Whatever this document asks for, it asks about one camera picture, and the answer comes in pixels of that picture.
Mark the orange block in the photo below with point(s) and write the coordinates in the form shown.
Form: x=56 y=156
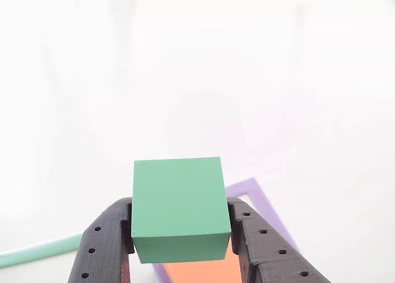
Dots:
x=200 y=272

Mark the purple square frame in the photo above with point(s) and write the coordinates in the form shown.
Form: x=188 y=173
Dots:
x=265 y=202

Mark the green cube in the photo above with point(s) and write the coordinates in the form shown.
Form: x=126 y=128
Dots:
x=179 y=196

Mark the purple block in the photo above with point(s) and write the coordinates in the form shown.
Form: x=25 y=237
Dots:
x=160 y=273

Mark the green square frame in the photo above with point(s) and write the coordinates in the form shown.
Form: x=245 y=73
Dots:
x=37 y=249

